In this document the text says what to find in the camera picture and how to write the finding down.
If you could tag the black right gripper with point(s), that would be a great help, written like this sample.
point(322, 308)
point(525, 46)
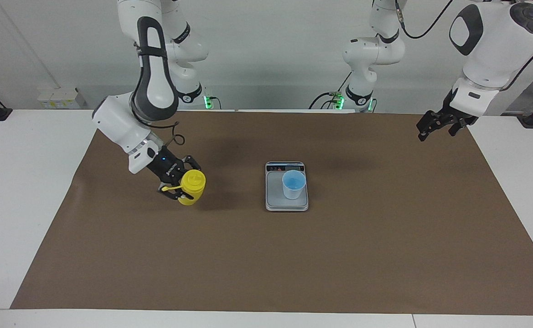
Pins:
point(170, 173)

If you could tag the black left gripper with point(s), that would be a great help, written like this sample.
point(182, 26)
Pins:
point(455, 111)

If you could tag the yellow squeeze bottle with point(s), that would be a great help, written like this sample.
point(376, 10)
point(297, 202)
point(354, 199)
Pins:
point(193, 182)

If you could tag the light blue plastic cup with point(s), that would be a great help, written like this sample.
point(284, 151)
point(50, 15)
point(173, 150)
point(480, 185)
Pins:
point(291, 191)

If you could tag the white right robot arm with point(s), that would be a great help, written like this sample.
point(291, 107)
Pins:
point(154, 86)

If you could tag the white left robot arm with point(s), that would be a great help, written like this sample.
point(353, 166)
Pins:
point(489, 54)

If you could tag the silver digital kitchen scale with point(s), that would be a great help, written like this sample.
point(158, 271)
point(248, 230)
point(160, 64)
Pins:
point(275, 200)

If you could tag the brown table mat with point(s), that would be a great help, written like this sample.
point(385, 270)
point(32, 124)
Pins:
point(266, 255)

